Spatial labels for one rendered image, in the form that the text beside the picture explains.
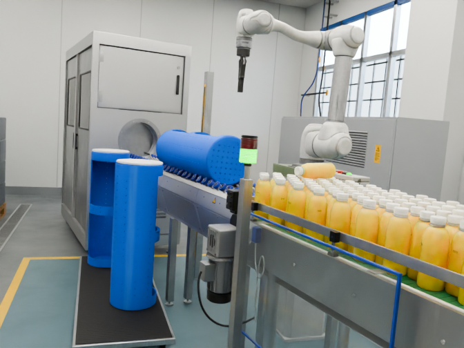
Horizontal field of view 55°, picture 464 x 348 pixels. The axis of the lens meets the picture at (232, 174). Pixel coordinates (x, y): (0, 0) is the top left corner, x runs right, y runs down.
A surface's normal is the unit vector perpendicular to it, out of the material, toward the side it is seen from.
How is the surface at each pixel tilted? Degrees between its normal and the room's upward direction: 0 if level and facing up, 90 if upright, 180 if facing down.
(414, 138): 90
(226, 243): 90
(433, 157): 90
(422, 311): 90
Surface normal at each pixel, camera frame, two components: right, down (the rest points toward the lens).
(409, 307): -0.88, -0.01
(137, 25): 0.29, 0.12
